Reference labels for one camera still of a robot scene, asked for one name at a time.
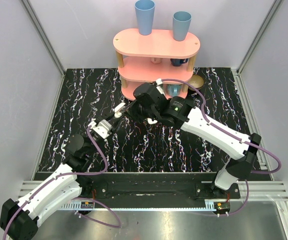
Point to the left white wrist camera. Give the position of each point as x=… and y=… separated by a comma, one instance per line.
x=102, y=128

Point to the pink mug on shelf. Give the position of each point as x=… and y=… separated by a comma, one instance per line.
x=156, y=60

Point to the brown ceramic bowl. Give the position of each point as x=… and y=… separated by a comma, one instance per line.
x=196, y=81

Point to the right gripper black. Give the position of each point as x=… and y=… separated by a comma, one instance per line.
x=132, y=112

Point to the left light blue cup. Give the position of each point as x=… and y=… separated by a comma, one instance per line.
x=145, y=14

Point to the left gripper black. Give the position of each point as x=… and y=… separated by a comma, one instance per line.
x=115, y=122

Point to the dark blue mug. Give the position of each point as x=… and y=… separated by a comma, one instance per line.
x=178, y=62

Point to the light blue cup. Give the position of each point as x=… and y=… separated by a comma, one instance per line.
x=181, y=24
x=145, y=14

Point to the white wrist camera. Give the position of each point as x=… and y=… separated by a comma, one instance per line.
x=159, y=86
x=102, y=128

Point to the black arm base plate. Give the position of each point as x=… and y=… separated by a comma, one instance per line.
x=195, y=185

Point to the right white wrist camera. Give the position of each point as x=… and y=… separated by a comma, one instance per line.
x=159, y=86

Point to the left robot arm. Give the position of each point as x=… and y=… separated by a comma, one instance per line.
x=20, y=219

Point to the white earbuds charging case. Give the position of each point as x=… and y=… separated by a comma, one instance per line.
x=151, y=121

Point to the orange connector board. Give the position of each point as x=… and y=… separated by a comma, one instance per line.
x=85, y=204
x=222, y=206

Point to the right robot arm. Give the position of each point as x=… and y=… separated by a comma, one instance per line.
x=181, y=113

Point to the right light blue cup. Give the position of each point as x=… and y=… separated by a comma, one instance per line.
x=181, y=24

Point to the left orange connector board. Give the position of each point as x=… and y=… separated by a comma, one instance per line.
x=85, y=204

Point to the white oval pebble case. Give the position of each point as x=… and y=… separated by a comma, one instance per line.
x=117, y=115

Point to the blue butterfly mug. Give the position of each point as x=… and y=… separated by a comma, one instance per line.
x=173, y=90

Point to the pink three-tier wooden shelf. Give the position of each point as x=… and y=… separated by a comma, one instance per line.
x=134, y=52

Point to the right orange connector board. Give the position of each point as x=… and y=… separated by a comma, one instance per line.
x=222, y=206

